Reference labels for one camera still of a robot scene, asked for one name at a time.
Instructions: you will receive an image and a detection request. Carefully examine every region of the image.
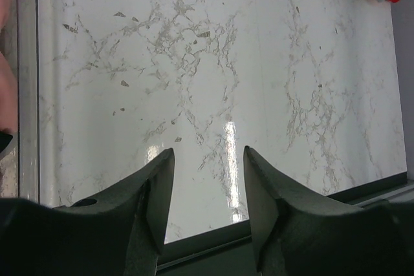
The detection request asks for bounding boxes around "black t shirt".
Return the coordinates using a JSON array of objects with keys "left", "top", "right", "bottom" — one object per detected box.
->
[{"left": 0, "top": 131, "right": 13, "bottom": 153}]

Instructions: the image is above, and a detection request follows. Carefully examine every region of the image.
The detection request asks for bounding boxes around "peach t shirt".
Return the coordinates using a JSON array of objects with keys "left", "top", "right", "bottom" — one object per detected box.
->
[{"left": 1, "top": 0, "right": 18, "bottom": 134}]

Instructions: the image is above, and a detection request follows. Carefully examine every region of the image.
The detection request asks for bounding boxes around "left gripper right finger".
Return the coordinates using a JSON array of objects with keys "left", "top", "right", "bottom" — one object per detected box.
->
[{"left": 243, "top": 147, "right": 413, "bottom": 275}]

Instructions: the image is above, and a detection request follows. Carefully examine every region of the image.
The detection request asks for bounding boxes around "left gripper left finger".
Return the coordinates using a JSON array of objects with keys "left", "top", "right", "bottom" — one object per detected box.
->
[{"left": 1, "top": 149, "right": 175, "bottom": 275}]

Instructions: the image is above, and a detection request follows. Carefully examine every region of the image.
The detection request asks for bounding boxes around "clear plastic bin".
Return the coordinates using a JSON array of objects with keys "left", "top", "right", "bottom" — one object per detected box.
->
[{"left": 1, "top": 0, "right": 40, "bottom": 202}]

